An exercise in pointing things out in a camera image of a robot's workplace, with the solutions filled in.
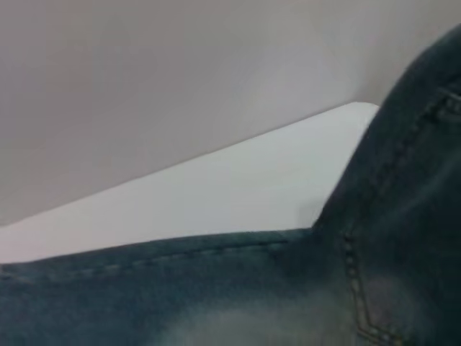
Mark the blue faded denim shorts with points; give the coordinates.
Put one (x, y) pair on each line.
(252, 288)

